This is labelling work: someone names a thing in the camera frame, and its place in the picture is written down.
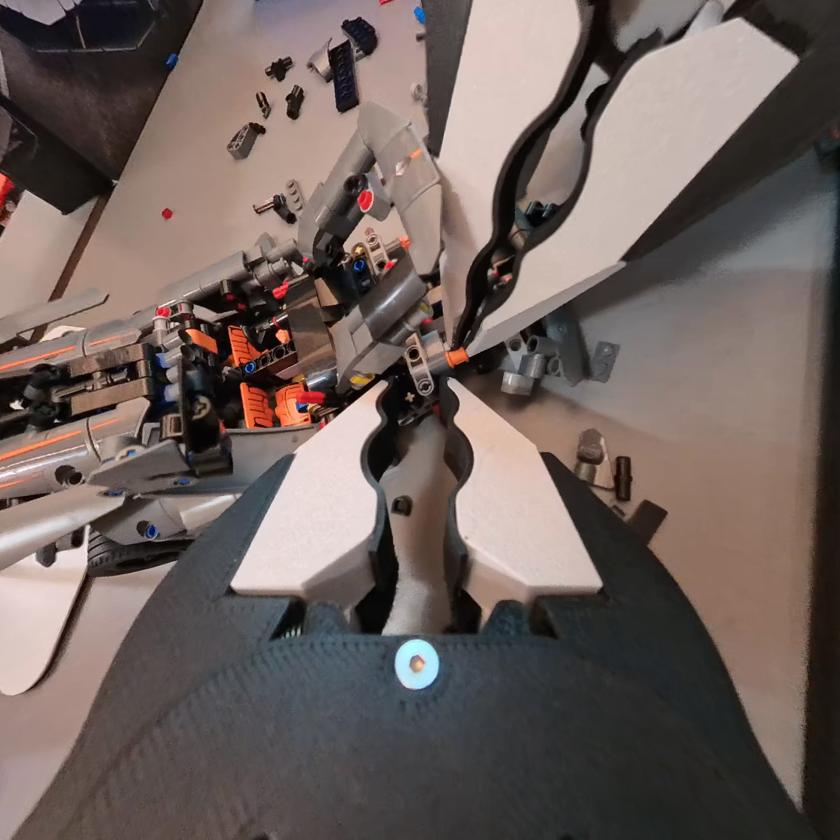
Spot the grey double cylinder lego piece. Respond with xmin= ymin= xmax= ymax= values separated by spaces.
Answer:
xmin=573 ymin=428 xmax=616 ymax=491

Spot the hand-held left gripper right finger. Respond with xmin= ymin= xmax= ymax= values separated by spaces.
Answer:
xmin=440 ymin=378 xmax=605 ymax=616

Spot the black lego tile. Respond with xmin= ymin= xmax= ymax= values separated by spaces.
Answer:
xmin=629 ymin=499 xmax=668 ymax=543

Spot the dark blue lego plate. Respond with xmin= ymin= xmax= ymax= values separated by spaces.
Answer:
xmin=325 ymin=38 xmax=363 ymax=112

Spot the grey lego angle beam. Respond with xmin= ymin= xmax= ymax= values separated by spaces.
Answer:
xmin=226 ymin=121 xmax=268 ymax=161

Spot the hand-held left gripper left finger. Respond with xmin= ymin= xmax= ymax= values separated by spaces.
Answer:
xmin=230 ymin=381 xmax=400 ymax=614

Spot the pale grey curved lego piece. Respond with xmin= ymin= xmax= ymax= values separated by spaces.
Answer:
xmin=306 ymin=38 xmax=337 ymax=84

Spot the dark blue lego brick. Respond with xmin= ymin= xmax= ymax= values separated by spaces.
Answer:
xmin=340 ymin=15 xmax=379 ymax=55

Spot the dark box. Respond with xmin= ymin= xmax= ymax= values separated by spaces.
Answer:
xmin=0 ymin=0 xmax=206 ymax=214

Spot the grey orange lego car model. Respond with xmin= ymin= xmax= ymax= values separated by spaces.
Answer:
xmin=0 ymin=101 xmax=473 ymax=578

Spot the grey lego pin connector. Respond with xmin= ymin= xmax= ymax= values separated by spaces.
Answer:
xmin=500 ymin=333 xmax=565 ymax=396

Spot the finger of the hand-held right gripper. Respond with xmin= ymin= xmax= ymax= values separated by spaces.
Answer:
xmin=458 ymin=16 xmax=800 ymax=357
xmin=433 ymin=0 xmax=595 ymax=347

